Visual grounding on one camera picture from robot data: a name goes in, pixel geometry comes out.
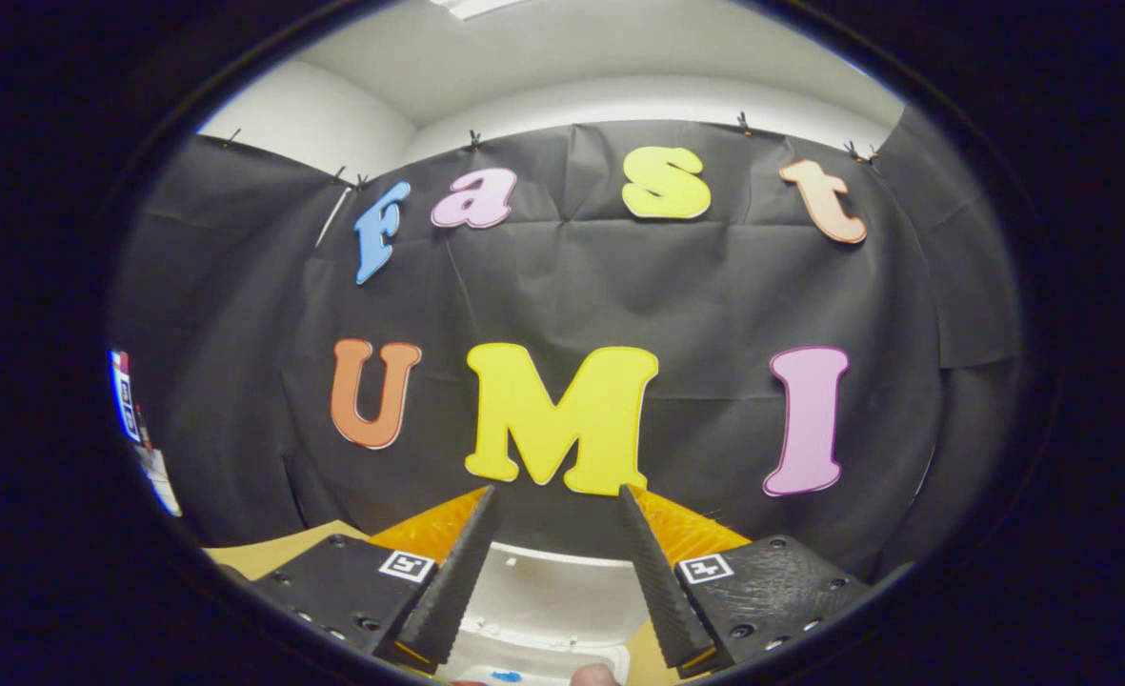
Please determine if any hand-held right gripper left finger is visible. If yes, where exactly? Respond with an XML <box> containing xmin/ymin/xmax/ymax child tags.
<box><xmin>252</xmin><ymin>483</ymin><xmax>501</xmax><ymax>668</ymax></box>

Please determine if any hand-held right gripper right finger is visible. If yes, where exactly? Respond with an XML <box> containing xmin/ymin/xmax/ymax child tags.
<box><xmin>616</xmin><ymin>483</ymin><xmax>873</xmax><ymax>679</ymax></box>

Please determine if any white desktop garbage bin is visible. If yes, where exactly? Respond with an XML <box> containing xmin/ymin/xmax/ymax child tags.
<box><xmin>433</xmin><ymin>541</ymin><xmax>663</xmax><ymax>686</ymax></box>

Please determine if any wooden desktop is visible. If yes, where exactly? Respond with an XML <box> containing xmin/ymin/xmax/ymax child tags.
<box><xmin>202</xmin><ymin>519</ymin><xmax>692</xmax><ymax>686</ymax></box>

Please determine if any black backdrop cloth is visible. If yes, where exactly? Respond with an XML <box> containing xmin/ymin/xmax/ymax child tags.
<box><xmin>110</xmin><ymin>119</ymin><xmax>1025</xmax><ymax>582</ymax></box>

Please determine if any white side table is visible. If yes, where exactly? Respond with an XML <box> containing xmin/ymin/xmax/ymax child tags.
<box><xmin>138</xmin><ymin>446</ymin><xmax>184</xmax><ymax>517</ymax></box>

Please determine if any computer monitor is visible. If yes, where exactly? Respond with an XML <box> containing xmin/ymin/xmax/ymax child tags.
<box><xmin>110</xmin><ymin>350</ymin><xmax>142</xmax><ymax>444</ymax></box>

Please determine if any ceiling light panel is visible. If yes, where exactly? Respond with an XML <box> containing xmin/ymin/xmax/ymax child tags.
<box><xmin>429</xmin><ymin>0</ymin><xmax>536</xmax><ymax>22</ymax></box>

